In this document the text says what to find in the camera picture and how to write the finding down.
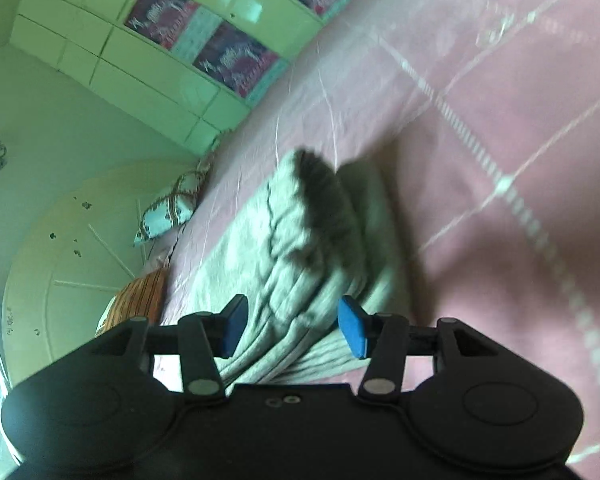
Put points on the grey-green sweatpants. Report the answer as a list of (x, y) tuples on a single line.
[(309, 236)]

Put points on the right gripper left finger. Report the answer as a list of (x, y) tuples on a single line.
[(204, 337)]

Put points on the cream wardrobe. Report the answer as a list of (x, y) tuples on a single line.
[(87, 41)]

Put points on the pink checked bedspread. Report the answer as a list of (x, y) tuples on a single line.
[(483, 117)]

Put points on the light blue patterned pillow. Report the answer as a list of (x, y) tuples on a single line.
[(172, 207)]

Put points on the orange striped pillow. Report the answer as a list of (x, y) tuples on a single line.
[(144, 297)]

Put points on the cream round headboard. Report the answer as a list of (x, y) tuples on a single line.
[(76, 257)]

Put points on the lower left red poster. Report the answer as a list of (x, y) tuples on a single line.
[(161, 21)]

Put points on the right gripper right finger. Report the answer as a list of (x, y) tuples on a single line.
[(382, 340)]

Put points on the lower right red poster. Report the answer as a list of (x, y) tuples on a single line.
[(240, 63)]

